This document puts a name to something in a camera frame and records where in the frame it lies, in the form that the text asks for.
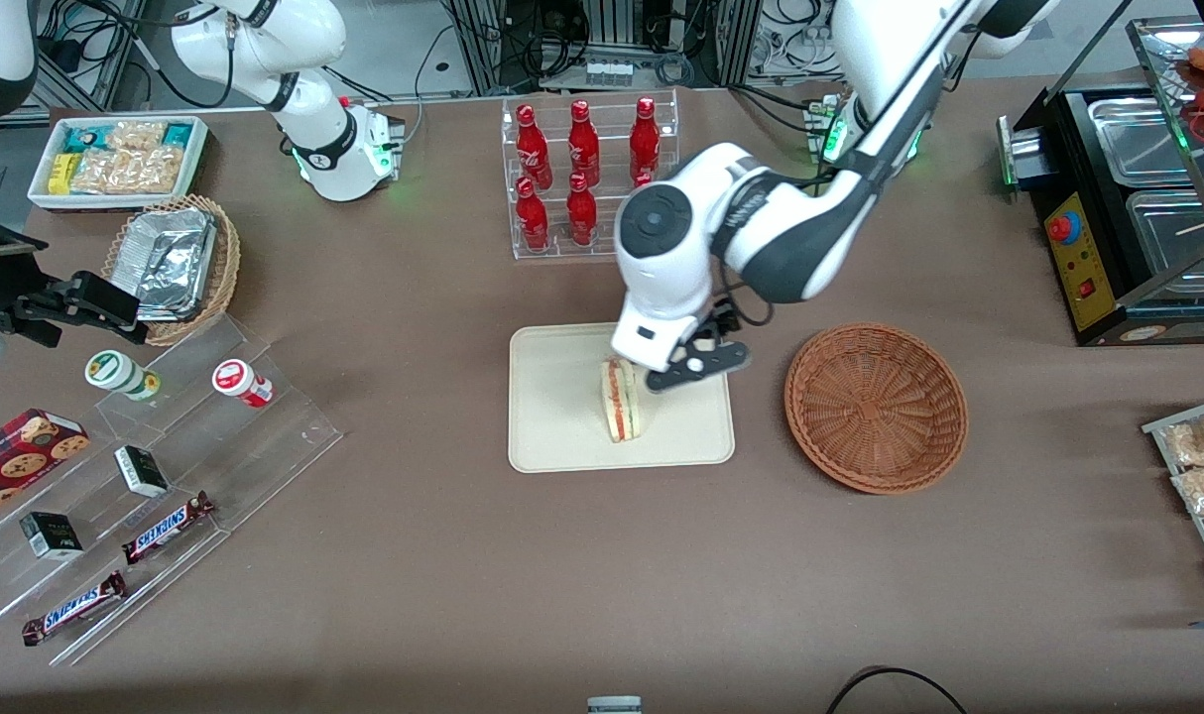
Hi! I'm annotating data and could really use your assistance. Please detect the white snack bin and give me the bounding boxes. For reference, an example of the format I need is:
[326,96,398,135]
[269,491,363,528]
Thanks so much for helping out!
[27,114,211,214]

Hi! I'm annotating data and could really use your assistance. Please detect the black looped cable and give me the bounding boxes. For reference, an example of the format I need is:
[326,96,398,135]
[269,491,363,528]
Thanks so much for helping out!
[825,666,970,714]

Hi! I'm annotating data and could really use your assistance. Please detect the large rice cracker bag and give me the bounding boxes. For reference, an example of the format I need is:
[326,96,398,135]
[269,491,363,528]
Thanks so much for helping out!
[69,147,184,196]

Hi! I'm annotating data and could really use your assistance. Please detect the large round wicker basket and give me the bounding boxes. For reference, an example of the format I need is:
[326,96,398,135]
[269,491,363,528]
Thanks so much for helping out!
[783,321,970,496]

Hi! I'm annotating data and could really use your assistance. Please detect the grey snack tray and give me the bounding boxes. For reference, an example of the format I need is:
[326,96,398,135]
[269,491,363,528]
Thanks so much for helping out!
[1143,395,1204,608]

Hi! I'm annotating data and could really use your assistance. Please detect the clear acrylic stepped stand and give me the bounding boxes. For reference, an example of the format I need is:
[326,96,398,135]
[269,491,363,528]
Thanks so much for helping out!
[0,312,345,667]

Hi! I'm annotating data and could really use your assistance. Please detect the cream plastic tray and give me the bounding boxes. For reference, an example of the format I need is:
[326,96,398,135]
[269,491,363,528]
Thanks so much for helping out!
[508,317,737,475]

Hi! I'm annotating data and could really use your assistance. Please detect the small rice cracker bag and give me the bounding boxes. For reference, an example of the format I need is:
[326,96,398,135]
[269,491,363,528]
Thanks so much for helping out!
[106,121,167,152]

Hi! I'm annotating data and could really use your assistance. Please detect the black food warmer machine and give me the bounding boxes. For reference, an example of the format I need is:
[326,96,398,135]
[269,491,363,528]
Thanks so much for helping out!
[996,15,1204,348]

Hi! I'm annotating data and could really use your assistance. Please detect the Snickers chocolate bar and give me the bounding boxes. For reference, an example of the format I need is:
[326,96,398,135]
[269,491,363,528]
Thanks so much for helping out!
[121,491,216,566]
[22,570,129,648]

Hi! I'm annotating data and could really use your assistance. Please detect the triangle sandwich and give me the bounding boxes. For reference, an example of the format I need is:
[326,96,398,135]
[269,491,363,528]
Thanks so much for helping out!
[600,357,645,444]

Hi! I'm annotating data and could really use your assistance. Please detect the stack of foil trays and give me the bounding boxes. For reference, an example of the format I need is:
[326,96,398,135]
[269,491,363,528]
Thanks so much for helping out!
[121,206,216,323]

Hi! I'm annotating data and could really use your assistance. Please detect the aluminium frame rack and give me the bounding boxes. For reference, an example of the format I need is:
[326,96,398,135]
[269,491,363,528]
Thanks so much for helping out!
[443,0,762,95]

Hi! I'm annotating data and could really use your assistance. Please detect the red plaid cookie box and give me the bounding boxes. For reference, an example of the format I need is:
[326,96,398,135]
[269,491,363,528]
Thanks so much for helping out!
[0,409,92,527]

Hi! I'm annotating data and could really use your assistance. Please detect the small wicker basket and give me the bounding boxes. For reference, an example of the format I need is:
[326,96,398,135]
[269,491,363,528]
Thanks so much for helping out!
[101,193,243,348]

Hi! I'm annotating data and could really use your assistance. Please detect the red lid snack cup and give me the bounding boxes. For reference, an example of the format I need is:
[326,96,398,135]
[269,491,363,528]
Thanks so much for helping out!
[212,359,276,410]

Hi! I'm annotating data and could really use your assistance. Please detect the clear acrylic bottle rack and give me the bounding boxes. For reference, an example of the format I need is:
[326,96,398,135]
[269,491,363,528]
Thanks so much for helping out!
[500,87,680,262]

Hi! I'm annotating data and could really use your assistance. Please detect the steel warmer pan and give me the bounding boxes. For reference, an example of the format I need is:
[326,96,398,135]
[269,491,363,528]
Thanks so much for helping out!
[1088,97,1203,189]
[1126,188,1204,303]

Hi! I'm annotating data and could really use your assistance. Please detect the small black box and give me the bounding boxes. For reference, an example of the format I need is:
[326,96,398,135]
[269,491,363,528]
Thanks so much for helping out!
[19,512,84,561]
[114,445,170,499]

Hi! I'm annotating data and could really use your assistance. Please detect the green lid snack cup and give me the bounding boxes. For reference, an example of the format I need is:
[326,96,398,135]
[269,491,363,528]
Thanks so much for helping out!
[84,350,162,402]

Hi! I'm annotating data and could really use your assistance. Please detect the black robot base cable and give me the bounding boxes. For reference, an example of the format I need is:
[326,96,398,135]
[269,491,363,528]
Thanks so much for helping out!
[731,84,826,135]

